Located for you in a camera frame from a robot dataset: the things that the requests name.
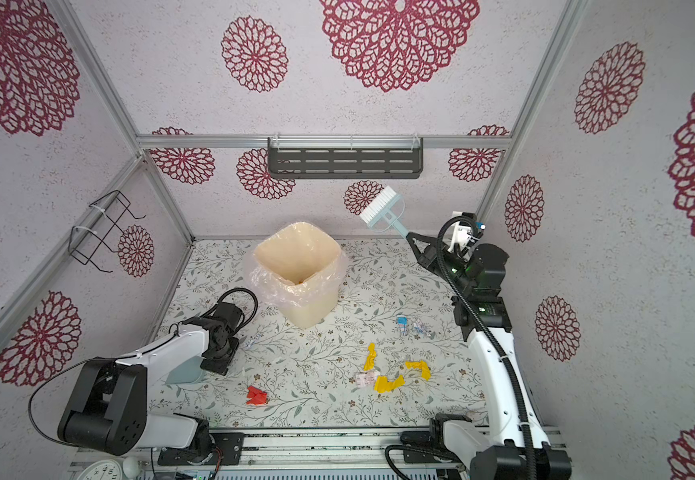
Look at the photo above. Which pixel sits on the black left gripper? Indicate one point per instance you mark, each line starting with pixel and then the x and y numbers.
pixel 222 367

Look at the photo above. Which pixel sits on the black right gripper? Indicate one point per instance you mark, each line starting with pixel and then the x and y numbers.
pixel 430 260

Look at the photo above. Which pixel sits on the grey-green plastic dustpan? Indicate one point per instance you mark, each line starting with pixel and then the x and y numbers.
pixel 188 372

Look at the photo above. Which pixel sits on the white bristle hand brush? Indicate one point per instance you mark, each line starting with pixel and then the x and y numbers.
pixel 384 213

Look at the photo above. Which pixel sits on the yellow paper scrap tall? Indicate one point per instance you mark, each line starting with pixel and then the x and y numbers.
pixel 371 355

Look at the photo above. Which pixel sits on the pink study paper scrap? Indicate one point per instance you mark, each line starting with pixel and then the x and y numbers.
pixel 366 378

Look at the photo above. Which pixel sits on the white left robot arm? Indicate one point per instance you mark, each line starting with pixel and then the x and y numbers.
pixel 107 410

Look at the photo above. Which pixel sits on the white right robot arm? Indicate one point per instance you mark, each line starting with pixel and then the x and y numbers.
pixel 515 446

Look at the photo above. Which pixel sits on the red paper scrap lower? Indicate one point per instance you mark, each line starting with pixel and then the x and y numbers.
pixel 256 396

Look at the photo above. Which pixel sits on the blue paper scrap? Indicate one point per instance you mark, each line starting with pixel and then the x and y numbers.
pixel 411 327

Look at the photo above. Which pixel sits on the cream trash bin with liner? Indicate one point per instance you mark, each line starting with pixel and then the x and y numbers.
pixel 298 271

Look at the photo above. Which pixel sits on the yellow paper scrap right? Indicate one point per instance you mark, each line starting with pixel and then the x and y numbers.
pixel 419 366

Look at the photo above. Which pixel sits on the yellow paper scrap lower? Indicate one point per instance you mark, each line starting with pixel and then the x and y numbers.
pixel 385 385

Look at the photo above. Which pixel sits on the white dial gauge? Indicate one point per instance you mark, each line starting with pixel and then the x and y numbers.
pixel 102 470

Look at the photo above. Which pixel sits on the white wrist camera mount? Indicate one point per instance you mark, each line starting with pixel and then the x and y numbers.
pixel 463 237

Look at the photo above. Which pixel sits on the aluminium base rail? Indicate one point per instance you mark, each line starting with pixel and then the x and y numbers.
pixel 288 449

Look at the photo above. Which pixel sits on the black wire wall basket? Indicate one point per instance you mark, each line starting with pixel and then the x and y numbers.
pixel 107 213

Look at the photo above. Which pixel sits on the dark grey wall shelf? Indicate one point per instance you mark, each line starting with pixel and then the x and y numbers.
pixel 345 160

